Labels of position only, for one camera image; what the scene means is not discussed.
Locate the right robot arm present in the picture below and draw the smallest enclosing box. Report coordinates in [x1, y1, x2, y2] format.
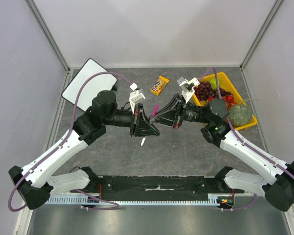
[150, 94, 294, 212]

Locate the white whiteboard black frame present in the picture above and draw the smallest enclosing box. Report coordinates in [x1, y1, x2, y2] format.
[61, 58, 118, 112]

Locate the light green pear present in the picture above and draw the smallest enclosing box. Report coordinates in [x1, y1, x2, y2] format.
[209, 78, 221, 91]

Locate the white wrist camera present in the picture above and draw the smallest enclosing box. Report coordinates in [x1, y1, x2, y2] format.
[129, 83, 146, 106]
[177, 77, 200, 103]

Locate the aluminium frame post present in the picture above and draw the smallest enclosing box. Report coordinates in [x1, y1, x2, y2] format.
[24, 0, 70, 72]
[240, 0, 284, 71]

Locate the green netted melon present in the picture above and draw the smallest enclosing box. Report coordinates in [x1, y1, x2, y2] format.
[228, 99, 258, 127]

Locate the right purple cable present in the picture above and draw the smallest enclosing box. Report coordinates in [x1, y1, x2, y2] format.
[198, 67, 294, 211]

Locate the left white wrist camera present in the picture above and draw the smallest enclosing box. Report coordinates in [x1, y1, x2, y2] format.
[129, 83, 146, 106]

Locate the slotted cable duct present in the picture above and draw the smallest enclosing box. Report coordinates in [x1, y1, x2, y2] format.
[46, 194, 234, 206]

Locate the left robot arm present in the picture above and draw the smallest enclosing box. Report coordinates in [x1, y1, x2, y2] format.
[8, 89, 160, 210]

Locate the purple grape bunch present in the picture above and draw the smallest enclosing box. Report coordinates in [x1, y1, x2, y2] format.
[194, 82, 217, 101]

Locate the left aluminium frame post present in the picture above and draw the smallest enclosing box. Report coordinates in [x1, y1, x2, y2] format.
[24, 0, 70, 72]

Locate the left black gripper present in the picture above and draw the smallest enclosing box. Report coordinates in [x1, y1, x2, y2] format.
[103, 103, 160, 138]

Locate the right aluminium frame post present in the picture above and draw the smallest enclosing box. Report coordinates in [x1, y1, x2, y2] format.
[240, 0, 284, 71]

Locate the yellow candy packet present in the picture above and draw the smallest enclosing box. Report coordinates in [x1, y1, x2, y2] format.
[150, 76, 170, 96]

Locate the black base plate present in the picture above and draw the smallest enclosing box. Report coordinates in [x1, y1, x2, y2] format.
[84, 175, 232, 201]

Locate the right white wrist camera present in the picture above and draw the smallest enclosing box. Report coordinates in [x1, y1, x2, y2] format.
[177, 77, 200, 103]

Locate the pink whiteboard marker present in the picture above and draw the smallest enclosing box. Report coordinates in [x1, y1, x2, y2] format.
[141, 104, 159, 147]

